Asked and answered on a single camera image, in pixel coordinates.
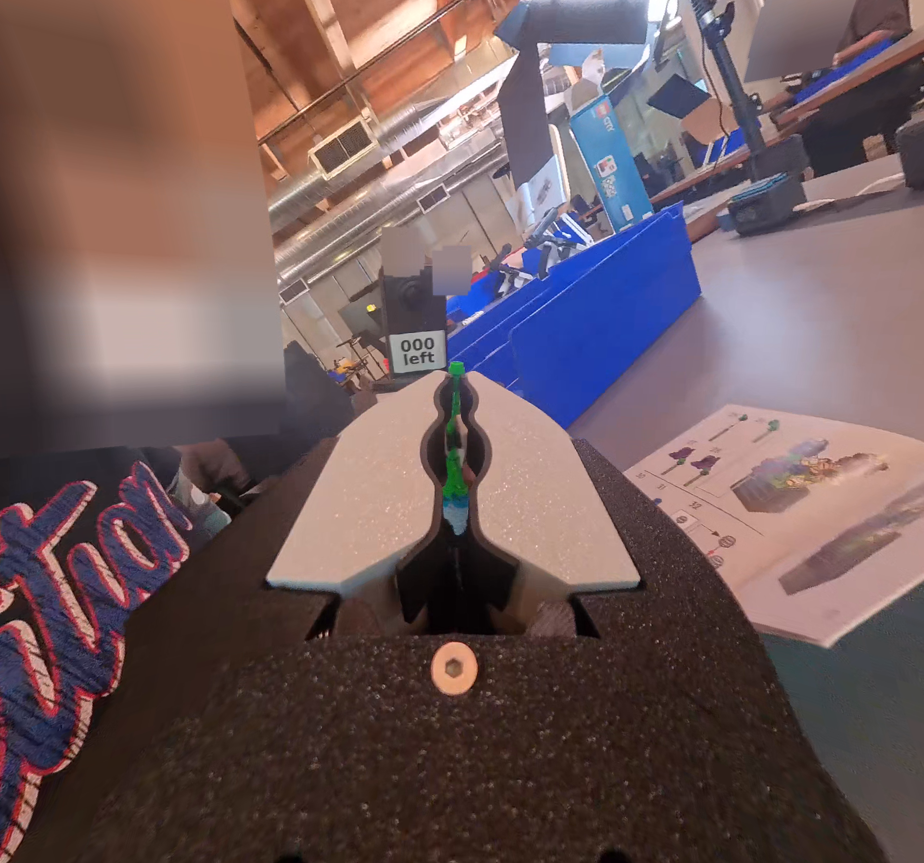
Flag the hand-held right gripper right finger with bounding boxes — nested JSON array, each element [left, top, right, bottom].
[[461, 371, 643, 615]]

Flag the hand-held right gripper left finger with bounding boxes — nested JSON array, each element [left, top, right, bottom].
[[265, 368, 454, 624]]

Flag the green lego sprig blue buds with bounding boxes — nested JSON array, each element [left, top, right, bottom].
[[439, 444, 474, 538]]

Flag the blue plastic bin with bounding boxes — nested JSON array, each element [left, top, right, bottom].
[[442, 200, 703, 432]]

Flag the person's left forearm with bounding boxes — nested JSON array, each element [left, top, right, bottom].
[[173, 437, 254, 539]]

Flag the tall blue lego box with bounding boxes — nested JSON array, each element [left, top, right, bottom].
[[569, 92, 655, 236]]

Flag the lego instruction booklet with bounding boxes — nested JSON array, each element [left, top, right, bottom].
[[623, 403, 924, 649]]

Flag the spare hand-held gripper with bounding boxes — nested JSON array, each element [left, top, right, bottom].
[[530, 207, 600, 279], [491, 245, 531, 295]]

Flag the white ceiling vent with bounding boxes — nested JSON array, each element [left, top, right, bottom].
[[307, 119, 380, 178]]

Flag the black photo flag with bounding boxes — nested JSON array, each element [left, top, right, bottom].
[[497, 43, 563, 193]]

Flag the person's black lettered jersey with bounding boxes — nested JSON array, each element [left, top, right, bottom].
[[0, 444, 243, 863]]

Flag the black battery charger case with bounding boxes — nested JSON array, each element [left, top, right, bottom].
[[724, 176, 809, 237]]

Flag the wooden office desk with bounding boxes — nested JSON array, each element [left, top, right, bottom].
[[650, 33, 924, 207]]

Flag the grey hard case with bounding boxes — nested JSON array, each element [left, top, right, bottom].
[[894, 108, 924, 193]]

